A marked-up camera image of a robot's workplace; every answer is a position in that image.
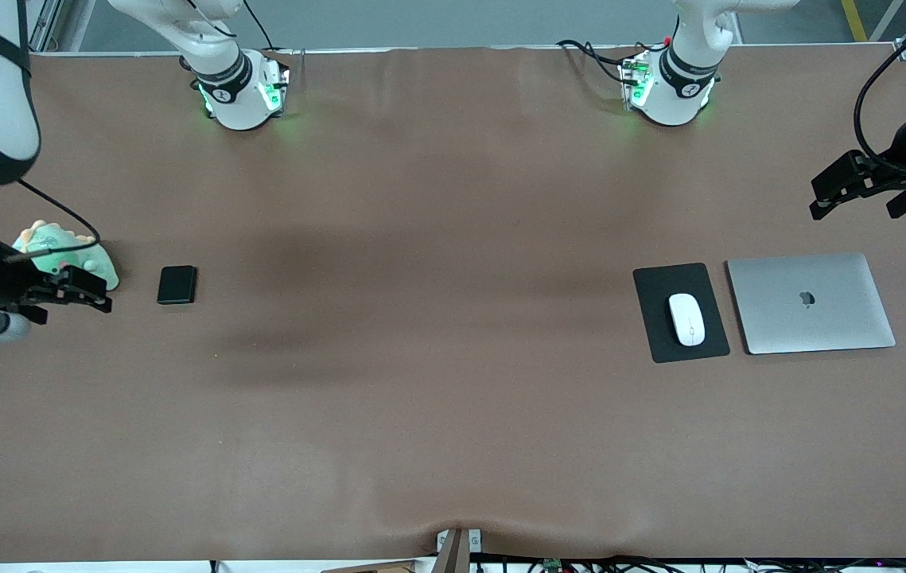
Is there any black mouse pad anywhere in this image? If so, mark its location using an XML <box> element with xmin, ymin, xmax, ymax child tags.
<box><xmin>632</xmin><ymin>262</ymin><xmax>732</xmax><ymax>364</ymax></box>

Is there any brown table cover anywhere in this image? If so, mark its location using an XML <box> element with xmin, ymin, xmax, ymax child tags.
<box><xmin>0</xmin><ymin>44</ymin><xmax>906</xmax><ymax>563</ymax></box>

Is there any brown bar with white bracket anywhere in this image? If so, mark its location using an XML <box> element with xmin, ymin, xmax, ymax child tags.
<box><xmin>434</xmin><ymin>526</ymin><xmax>484</xmax><ymax>573</ymax></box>

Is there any green dinosaur plush toy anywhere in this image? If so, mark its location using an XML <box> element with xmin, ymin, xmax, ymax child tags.
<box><xmin>10</xmin><ymin>220</ymin><xmax>121</xmax><ymax>292</ymax></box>

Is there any black phone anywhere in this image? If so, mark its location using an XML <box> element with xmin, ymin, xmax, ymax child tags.
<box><xmin>156</xmin><ymin>265</ymin><xmax>199</xmax><ymax>306</ymax></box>

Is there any silver laptop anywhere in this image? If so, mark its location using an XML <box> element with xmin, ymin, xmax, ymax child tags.
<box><xmin>725</xmin><ymin>253</ymin><xmax>897</xmax><ymax>356</ymax></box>

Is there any black base cable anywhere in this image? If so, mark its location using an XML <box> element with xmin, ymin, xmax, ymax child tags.
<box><xmin>556</xmin><ymin>36</ymin><xmax>664</xmax><ymax>84</ymax></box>

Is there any white computer mouse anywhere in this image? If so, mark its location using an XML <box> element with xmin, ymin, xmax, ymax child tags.
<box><xmin>667</xmin><ymin>292</ymin><xmax>707</xmax><ymax>348</ymax></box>

